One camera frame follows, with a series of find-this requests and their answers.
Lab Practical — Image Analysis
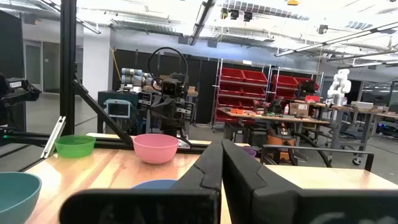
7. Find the blue plastic bowl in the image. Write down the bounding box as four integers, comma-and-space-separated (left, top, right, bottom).
131, 179, 178, 190

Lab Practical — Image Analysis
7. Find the light blue teach pendant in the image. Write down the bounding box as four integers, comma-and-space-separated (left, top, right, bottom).
104, 99, 132, 119

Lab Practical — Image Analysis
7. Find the black partition panel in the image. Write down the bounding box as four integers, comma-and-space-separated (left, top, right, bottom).
0, 11, 25, 78

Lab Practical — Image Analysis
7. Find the green plastic bowl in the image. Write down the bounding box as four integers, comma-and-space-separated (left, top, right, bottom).
54, 134, 96, 159

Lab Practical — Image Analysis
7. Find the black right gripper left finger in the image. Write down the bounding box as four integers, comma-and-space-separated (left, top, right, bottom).
58, 140, 224, 224

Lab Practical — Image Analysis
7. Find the red bin storage rack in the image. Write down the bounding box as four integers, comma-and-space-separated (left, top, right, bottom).
270, 68, 324, 100
213, 58, 270, 125

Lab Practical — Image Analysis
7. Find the black ceiling light bar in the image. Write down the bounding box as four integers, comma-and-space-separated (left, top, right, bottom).
188, 0, 217, 47

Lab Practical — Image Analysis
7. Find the pink plastic bowl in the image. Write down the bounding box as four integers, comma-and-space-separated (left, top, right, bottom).
132, 133, 180, 165

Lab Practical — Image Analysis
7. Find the black aluminium table frame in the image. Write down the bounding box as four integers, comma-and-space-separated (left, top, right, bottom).
0, 0, 218, 155

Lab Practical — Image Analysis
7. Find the dark teal equipment cart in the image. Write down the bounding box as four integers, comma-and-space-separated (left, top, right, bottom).
97, 90, 147, 134

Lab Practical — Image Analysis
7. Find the grey workbench with casters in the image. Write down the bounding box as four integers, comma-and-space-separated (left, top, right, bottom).
329, 104, 398, 166

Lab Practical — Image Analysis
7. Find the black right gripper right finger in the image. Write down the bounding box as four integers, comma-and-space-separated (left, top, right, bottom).
221, 138, 398, 224

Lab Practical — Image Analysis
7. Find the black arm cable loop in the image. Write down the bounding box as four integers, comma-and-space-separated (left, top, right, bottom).
147, 46, 190, 91

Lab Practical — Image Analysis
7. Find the cardboard box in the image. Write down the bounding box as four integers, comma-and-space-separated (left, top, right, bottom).
289, 102, 310, 118

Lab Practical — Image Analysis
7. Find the orange shop vacuum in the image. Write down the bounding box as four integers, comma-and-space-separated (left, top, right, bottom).
267, 123, 297, 161

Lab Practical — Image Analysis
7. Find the purple plastic bowl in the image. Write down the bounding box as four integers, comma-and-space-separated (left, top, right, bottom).
241, 147, 257, 159

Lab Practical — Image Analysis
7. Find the silver strip bracket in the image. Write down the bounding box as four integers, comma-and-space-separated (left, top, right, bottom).
40, 116, 67, 159

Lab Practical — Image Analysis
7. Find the teal plastic bowl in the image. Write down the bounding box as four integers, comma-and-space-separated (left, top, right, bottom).
0, 172, 42, 224

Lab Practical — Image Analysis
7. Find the wooden top workbench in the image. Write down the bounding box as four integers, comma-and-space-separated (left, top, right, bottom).
217, 107, 330, 147

